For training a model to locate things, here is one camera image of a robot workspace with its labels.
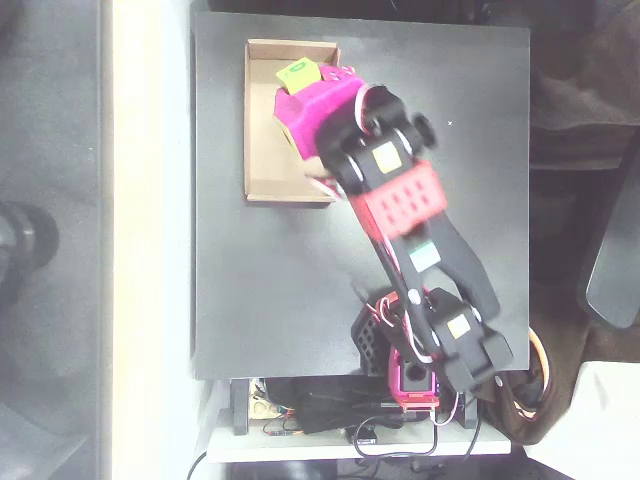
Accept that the black looped cable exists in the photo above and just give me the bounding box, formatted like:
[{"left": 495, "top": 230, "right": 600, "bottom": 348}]
[{"left": 351, "top": 414, "right": 484, "bottom": 460}]

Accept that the brown garment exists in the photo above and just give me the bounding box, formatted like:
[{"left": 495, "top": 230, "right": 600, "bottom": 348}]
[{"left": 529, "top": 0, "right": 640, "bottom": 132}]

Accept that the brown bag with rivet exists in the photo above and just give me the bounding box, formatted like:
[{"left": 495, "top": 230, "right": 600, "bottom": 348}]
[{"left": 474, "top": 292, "right": 601, "bottom": 447}]

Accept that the black office chair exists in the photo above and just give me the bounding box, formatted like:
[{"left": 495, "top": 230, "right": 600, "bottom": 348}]
[{"left": 574, "top": 144, "right": 640, "bottom": 331}]

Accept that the white cloth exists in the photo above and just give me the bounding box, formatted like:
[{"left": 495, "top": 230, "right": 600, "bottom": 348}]
[{"left": 523, "top": 359, "right": 640, "bottom": 480}]

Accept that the small black connector box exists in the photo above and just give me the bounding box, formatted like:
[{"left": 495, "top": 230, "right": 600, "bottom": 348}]
[{"left": 346, "top": 424, "right": 380, "bottom": 446}]

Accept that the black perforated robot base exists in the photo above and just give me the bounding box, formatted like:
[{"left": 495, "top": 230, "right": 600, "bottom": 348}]
[{"left": 350, "top": 287, "right": 401, "bottom": 377}]

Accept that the orange cable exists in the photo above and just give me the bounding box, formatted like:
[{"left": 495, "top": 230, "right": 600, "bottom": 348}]
[{"left": 517, "top": 327, "right": 552, "bottom": 422}]

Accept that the green cube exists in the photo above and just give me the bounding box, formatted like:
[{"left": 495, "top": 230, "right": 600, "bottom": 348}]
[{"left": 275, "top": 56, "right": 322, "bottom": 96}]

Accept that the wooden electronics board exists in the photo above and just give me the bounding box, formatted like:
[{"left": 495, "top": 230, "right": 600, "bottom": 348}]
[{"left": 248, "top": 379, "right": 297, "bottom": 422}]

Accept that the shallow cardboard box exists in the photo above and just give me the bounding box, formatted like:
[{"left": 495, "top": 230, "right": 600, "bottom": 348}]
[{"left": 243, "top": 38, "right": 342, "bottom": 204}]

